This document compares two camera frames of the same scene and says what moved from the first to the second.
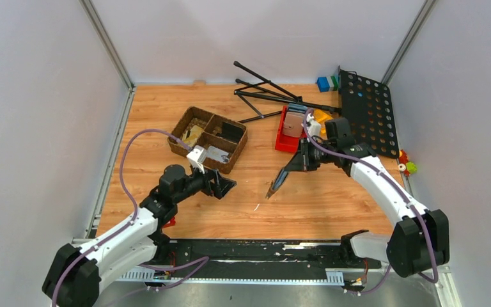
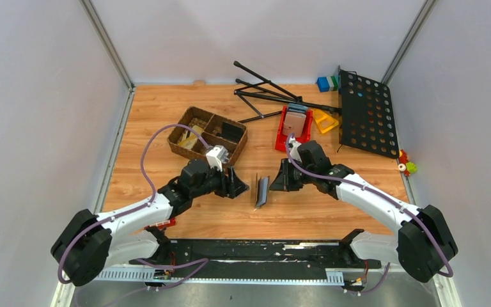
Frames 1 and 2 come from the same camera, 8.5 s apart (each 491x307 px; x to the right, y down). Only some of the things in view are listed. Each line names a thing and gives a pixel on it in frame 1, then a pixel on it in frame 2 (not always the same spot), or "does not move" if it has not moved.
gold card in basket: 190,136 does not move
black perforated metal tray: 367,104 does not move
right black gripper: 302,163 -> 282,181
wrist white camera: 312,126 -> 294,153
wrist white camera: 197,158 -> 216,156
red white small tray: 171,222 does not move
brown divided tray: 224,140 does not move
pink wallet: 292,124 does not move
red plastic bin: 285,143 does not move
